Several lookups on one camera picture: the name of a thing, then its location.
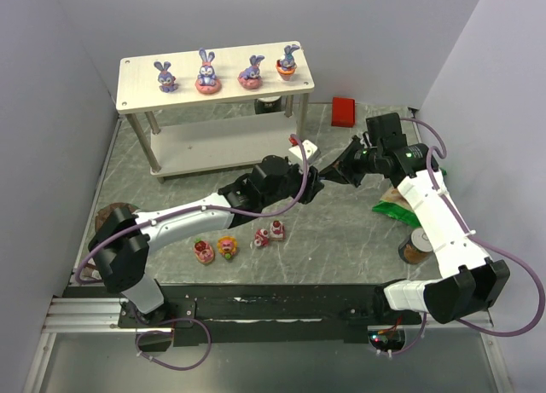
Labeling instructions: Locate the strawberry cake toy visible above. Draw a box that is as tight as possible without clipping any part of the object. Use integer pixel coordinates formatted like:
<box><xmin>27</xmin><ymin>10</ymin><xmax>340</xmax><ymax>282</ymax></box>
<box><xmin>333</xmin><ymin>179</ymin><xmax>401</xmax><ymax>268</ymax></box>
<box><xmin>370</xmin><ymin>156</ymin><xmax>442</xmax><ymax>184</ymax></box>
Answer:
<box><xmin>270</xmin><ymin>220</ymin><xmax>286</xmax><ymax>240</ymax></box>

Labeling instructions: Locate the pink white roll cake toy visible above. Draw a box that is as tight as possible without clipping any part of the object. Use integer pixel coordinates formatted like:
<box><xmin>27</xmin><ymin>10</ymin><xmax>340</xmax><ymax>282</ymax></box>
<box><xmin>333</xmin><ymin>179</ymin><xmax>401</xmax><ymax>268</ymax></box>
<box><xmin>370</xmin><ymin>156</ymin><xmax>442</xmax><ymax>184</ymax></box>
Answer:
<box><xmin>253</xmin><ymin>228</ymin><xmax>270</xmax><ymax>248</ymax></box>

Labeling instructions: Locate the purple bunny with red bow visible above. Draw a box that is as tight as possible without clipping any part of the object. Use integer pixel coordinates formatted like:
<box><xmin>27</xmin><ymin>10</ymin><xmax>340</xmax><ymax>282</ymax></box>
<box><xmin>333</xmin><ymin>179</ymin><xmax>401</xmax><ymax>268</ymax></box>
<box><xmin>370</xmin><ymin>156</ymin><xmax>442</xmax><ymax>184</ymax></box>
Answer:
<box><xmin>154</xmin><ymin>61</ymin><xmax>178</xmax><ymax>93</ymax></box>

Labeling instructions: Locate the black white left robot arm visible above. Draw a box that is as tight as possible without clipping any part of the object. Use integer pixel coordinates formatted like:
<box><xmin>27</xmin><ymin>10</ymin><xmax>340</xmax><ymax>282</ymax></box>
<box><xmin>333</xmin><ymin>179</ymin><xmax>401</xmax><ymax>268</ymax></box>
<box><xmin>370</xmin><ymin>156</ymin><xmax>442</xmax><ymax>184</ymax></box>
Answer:
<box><xmin>88</xmin><ymin>149</ymin><xmax>323</xmax><ymax>315</ymax></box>

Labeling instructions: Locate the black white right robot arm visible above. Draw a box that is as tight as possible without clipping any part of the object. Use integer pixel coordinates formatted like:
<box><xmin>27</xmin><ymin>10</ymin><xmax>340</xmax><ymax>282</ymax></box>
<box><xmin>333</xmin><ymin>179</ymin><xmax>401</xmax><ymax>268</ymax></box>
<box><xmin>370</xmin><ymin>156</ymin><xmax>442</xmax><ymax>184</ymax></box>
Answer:
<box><xmin>320</xmin><ymin>113</ymin><xmax>510</xmax><ymax>324</ymax></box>

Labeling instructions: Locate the black jar behind shelf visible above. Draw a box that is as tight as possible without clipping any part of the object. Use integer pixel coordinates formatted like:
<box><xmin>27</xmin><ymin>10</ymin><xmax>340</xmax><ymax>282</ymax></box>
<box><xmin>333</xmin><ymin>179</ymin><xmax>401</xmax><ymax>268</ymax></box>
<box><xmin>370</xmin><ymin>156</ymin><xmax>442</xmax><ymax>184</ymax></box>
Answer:
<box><xmin>254</xmin><ymin>96</ymin><xmax>282</xmax><ymax>114</ymax></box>

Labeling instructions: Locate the white two-tier wooden shelf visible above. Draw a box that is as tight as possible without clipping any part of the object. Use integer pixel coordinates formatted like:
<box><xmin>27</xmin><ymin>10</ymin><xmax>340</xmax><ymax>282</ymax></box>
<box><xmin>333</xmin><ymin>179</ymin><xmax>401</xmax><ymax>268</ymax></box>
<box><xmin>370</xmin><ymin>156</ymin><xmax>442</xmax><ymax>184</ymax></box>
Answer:
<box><xmin>116</xmin><ymin>41</ymin><xmax>315</xmax><ymax>182</ymax></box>

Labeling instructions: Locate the green chips bag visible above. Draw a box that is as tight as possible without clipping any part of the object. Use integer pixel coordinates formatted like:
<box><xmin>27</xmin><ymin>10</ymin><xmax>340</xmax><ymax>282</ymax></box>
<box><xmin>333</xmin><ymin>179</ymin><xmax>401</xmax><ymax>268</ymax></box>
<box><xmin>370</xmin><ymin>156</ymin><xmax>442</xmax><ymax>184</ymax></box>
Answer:
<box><xmin>372</xmin><ymin>170</ymin><xmax>453</xmax><ymax>232</ymax></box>

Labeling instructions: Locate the red plastic block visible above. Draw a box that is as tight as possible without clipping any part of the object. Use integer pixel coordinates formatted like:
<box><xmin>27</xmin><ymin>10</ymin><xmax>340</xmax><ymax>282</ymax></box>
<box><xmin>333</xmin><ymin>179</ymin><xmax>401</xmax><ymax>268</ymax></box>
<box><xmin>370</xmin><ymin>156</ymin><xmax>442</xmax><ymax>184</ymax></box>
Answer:
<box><xmin>331</xmin><ymin>96</ymin><xmax>356</xmax><ymax>128</ymax></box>

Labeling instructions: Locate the orange sunflower toy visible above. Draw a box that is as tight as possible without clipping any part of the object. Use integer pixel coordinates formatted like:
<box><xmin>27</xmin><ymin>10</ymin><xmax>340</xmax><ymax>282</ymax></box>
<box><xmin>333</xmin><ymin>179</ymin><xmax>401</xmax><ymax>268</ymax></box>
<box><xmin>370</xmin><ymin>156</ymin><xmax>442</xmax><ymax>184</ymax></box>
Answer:
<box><xmin>217</xmin><ymin>236</ymin><xmax>238</xmax><ymax>260</ymax></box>

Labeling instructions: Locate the pink strawberry bear toy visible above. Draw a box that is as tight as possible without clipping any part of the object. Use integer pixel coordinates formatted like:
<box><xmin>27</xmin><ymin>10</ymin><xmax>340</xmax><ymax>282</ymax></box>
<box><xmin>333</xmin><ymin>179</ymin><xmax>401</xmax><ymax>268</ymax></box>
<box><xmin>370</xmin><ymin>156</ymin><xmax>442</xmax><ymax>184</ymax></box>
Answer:
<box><xmin>193</xmin><ymin>239</ymin><xmax>215</xmax><ymax>265</ymax></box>

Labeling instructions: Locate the tin can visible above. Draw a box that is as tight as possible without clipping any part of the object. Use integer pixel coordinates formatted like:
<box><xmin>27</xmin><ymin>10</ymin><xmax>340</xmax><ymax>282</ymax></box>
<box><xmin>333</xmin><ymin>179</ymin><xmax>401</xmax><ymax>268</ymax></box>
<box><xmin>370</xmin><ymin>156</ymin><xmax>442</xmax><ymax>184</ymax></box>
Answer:
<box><xmin>398</xmin><ymin>228</ymin><xmax>433</xmax><ymax>264</ymax></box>

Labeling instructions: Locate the chocolate donut on green plate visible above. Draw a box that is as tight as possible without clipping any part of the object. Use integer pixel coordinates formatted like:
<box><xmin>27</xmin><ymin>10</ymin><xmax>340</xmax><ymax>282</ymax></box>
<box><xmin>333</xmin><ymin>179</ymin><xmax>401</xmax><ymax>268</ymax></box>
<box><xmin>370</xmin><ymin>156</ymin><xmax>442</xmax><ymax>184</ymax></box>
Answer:
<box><xmin>94</xmin><ymin>202</ymin><xmax>138</xmax><ymax>232</ymax></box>

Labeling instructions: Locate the brown snack bar wrapper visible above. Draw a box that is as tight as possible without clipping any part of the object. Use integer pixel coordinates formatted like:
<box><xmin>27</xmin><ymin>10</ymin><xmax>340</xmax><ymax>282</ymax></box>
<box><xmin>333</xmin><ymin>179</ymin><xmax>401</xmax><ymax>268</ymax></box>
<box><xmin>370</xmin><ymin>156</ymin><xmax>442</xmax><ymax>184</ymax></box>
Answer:
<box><xmin>80</xmin><ymin>263</ymin><xmax>102</xmax><ymax>280</ymax></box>

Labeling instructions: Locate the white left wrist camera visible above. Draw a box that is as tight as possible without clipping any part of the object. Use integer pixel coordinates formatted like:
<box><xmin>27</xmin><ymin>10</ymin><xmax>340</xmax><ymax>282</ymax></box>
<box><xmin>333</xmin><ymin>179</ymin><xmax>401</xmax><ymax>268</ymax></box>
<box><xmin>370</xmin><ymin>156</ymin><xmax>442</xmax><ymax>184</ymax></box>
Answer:
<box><xmin>288</xmin><ymin>140</ymin><xmax>321</xmax><ymax>165</ymax></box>

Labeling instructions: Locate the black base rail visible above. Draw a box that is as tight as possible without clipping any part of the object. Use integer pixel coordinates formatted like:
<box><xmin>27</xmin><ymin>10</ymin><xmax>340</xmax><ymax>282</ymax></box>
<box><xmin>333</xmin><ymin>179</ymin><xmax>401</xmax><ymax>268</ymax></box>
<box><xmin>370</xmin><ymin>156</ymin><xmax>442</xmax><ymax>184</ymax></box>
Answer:
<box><xmin>118</xmin><ymin>284</ymin><xmax>421</xmax><ymax>347</ymax></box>

